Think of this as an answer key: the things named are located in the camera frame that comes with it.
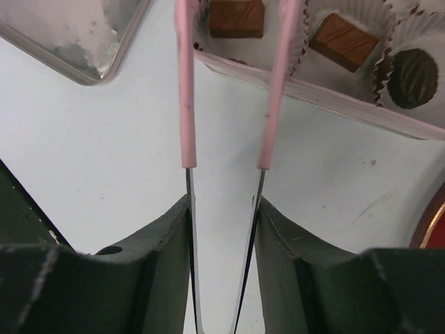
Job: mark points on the brown rectangular chocolate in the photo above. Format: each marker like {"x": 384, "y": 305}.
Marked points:
{"x": 342, "y": 42}
{"x": 236, "y": 19}

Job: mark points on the dark oval chocolate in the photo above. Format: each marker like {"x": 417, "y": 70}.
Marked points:
{"x": 414, "y": 79}

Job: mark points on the silver tin lid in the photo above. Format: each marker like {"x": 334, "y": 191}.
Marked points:
{"x": 85, "y": 41}

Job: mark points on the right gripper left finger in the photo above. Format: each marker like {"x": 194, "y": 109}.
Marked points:
{"x": 137, "y": 285}

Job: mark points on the pink chocolate tin box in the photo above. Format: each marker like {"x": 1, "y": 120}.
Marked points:
{"x": 314, "y": 79}

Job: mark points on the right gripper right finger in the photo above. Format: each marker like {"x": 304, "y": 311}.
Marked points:
{"x": 310, "y": 286}

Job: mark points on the red round plate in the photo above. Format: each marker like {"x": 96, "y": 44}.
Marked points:
{"x": 429, "y": 232}

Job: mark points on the pink metal tongs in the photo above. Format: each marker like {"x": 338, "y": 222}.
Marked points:
{"x": 184, "y": 15}

